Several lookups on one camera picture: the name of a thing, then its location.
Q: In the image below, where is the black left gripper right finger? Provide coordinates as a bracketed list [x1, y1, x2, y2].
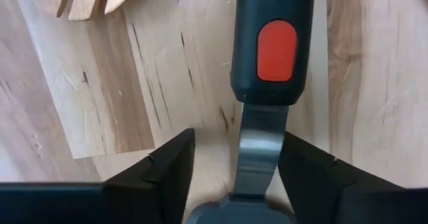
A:
[279, 132, 402, 224]

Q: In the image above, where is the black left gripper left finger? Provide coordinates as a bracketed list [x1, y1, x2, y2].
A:
[103, 128, 196, 224]

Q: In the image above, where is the black spatula with red button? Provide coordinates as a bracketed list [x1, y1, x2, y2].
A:
[185, 0, 316, 224]

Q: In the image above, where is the wooden spork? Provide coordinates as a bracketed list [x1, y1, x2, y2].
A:
[21, 0, 140, 21]

